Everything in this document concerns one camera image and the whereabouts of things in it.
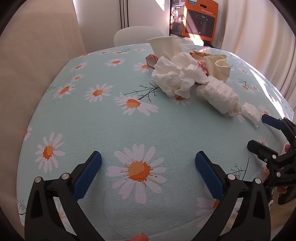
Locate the white cabinet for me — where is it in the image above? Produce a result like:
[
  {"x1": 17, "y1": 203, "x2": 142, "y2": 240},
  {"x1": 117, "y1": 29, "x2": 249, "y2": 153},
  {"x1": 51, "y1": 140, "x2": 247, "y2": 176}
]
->
[{"x1": 73, "y1": 0, "x2": 171, "y2": 54}]

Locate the small clear plastic wrapper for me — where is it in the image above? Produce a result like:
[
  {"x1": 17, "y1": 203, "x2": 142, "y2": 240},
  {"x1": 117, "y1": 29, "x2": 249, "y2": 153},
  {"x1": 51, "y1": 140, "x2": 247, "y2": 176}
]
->
[{"x1": 241, "y1": 102, "x2": 262, "y2": 128}]

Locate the crumpled pink floral wrapper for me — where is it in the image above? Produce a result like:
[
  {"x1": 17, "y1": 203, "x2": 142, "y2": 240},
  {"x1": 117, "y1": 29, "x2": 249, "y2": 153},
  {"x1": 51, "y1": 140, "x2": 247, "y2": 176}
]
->
[{"x1": 196, "y1": 60, "x2": 210, "y2": 76}]

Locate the orange appliance box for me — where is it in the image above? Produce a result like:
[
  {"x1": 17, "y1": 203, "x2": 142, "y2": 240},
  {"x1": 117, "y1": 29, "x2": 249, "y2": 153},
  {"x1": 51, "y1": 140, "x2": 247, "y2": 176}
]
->
[{"x1": 183, "y1": 0, "x2": 219, "y2": 42}]

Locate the black printed box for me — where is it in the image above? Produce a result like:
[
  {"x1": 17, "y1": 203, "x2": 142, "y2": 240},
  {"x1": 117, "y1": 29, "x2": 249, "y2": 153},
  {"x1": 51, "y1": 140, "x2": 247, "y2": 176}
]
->
[{"x1": 169, "y1": 0, "x2": 186, "y2": 36}]

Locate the cream paper bag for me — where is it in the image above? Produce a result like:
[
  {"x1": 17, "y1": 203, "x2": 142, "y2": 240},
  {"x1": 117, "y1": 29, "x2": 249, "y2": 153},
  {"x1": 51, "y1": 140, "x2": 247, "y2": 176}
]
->
[
  {"x1": 205, "y1": 54, "x2": 232, "y2": 82},
  {"x1": 148, "y1": 36, "x2": 184, "y2": 61}
]

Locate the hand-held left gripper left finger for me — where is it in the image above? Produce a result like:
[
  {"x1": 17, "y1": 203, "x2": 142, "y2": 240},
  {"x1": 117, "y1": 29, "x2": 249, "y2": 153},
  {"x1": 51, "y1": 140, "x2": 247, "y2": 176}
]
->
[{"x1": 24, "y1": 151, "x2": 114, "y2": 241}]

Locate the white chair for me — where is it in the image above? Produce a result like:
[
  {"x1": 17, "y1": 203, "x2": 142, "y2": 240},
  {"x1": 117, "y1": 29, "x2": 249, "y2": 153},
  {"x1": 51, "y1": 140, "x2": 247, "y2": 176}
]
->
[{"x1": 114, "y1": 26, "x2": 165, "y2": 47}]

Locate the person's right hand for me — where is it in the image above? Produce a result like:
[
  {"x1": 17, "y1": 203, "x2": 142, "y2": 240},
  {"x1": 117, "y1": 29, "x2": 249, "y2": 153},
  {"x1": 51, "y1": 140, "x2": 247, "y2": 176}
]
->
[{"x1": 276, "y1": 144, "x2": 292, "y2": 197}]

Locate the crumpled cream paper bag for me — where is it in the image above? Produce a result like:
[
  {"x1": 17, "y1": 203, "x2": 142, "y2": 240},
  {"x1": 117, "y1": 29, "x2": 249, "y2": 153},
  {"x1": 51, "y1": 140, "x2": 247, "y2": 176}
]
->
[{"x1": 148, "y1": 36, "x2": 184, "y2": 61}]

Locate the pink snack packet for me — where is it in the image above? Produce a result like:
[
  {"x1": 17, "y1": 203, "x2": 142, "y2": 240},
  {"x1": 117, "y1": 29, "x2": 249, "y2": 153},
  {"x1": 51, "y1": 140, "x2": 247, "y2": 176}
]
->
[{"x1": 145, "y1": 54, "x2": 159, "y2": 69}]

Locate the daisy print tablecloth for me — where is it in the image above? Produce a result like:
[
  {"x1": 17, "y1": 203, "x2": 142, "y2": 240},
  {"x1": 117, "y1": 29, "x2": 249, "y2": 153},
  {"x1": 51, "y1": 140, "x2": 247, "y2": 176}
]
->
[{"x1": 17, "y1": 43, "x2": 295, "y2": 241}]

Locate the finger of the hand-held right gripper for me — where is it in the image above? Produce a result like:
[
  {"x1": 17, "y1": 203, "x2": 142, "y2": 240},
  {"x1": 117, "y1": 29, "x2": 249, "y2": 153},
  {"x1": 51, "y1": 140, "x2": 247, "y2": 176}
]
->
[
  {"x1": 247, "y1": 140, "x2": 280, "y2": 164},
  {"x1": 262, "y1": 114, "x2": 296, "y2": 149}
]

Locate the white curtain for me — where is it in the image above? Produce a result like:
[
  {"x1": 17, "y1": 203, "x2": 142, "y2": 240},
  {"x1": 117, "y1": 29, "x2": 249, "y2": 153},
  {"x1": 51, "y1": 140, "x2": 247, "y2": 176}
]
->
[{"x1": 214, "y1": 0, "x2": 296, "y2": 100}]

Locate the crumpled white tissue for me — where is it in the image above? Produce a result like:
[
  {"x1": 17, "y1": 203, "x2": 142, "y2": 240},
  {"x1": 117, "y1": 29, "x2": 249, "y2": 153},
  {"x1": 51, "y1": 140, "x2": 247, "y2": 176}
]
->
[{"x1": 151, "y1": 52, "x2": 215, "y2": 98}]

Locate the crumpled clear plastic bag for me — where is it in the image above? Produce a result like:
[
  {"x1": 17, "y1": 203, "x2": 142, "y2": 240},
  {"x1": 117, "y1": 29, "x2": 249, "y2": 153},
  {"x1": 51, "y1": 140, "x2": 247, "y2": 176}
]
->
[{"x1": 196, "y1": 78, "x2": 241, "y2": 117}]

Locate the person's left hand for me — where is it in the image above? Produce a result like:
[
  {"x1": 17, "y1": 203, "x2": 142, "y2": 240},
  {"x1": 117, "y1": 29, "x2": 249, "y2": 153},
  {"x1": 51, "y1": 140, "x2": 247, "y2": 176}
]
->
[{"x1": 128, "y1": 233, "x2": 149, "y2": 241}]

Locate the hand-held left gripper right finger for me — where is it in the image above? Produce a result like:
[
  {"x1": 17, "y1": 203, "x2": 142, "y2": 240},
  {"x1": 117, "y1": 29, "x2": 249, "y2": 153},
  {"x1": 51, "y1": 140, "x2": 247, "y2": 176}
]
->
[{"x1": 192, "y1": 151, "x2": 271, "y2": 241}]

